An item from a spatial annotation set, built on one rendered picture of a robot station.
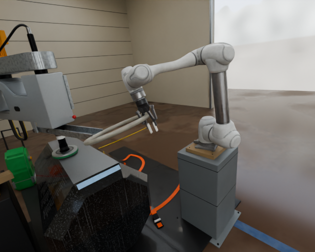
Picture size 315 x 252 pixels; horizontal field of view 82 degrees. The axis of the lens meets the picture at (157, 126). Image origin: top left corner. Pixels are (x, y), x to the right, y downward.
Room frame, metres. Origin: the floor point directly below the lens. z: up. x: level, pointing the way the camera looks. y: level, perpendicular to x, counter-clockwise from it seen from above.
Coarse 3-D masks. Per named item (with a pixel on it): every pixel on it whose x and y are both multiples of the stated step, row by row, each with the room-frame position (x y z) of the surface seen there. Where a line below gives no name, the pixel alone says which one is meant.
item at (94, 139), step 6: (126, 120) 1.40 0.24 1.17; (132, 120) 1.39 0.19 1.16; (138, 120) 1.03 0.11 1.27; (114, 126) 1.38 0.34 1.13; (126, 126) 0.97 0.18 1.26; (132, 126) 0.99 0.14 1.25; (102, 132) 1.32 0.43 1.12; (114, 132) 0.95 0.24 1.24; (120, 132) 0.96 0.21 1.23; (90, 138) 1.19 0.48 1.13; (96, 138) 0.96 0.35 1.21; (102, 138) 0.95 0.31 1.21; (84, 144) 1.03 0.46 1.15; (90, 144) 0.99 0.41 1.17
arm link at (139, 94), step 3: (138, 90) 1.13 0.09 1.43; (141, 90) 1.14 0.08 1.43; (132, 93) 1.13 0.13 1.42; (135, 93) 1.13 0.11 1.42; (138, 93) 1.13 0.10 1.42; (141, 93) 1.13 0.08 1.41; (144, 93) 1.16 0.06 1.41; (132, 96) 1.14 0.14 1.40; (135, 96) 1.13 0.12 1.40; (138, 96) 1.12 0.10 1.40; (141, 96) 1.13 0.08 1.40; (132, 99) 1.15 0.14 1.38; (135, 99) 1.13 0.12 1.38; (138, 99) 1.13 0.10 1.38
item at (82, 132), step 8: (40, 128) 1.51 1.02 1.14; (48, 128) 1.46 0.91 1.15; (64, 128) 1.53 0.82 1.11; (72, 128) 1.48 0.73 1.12; (80, 128) 1.44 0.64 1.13; (88, 128) 1.39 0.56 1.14; (96, 128) 1.35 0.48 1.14; (72, 136) 1.33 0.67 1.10; (80, 136) 1.28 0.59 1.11; (88, 136) 1.24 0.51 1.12
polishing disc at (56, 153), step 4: (72, 148) 1.51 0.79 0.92; (76, 148) 1.50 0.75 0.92; (52, 152) 1.47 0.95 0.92; (56, 152) 1.46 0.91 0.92; (60, 152) 1.45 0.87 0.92; (64, 152) 1.44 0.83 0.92; (68, 152) 1.43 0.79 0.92; (72, 152) 1.44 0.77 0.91; (56, 156) 1.39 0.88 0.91; (60, 156) 1.39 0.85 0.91
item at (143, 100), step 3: (141, 99) 1.13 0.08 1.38; (144, 99) 1.14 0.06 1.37; (135, 102) 1.14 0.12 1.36; (138, 102) 1.13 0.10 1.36; (141, 102) 1.12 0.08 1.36; (144, 102) 1.13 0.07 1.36; (147, 102) 1.15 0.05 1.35; (138, 105) 1.13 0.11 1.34; (141, 105) 1.15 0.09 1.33; (144, 105) 1.14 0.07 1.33; (147, 105) 1.14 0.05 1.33; (138, 108) 1.15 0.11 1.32; (147, 108) 1.14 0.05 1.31; (144, 111) 1.14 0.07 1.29
